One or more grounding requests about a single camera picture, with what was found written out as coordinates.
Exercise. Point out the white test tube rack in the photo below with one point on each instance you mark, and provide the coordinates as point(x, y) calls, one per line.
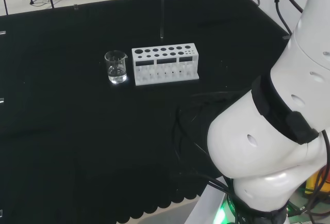
point(165, 65)

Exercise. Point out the pale robot mounting plate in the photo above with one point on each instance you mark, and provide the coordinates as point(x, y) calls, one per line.
point(206, 203)

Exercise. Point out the black bench cloth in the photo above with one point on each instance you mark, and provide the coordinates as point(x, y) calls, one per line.
point(77, 131)

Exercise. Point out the yellow stop button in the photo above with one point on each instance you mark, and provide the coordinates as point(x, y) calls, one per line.
point(313, 182)

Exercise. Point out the clear glass beaker with water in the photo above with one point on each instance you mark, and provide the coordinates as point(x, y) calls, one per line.
point(116, 66)

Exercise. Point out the clear glass rod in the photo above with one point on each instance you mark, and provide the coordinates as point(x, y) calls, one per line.
point(162, 15)

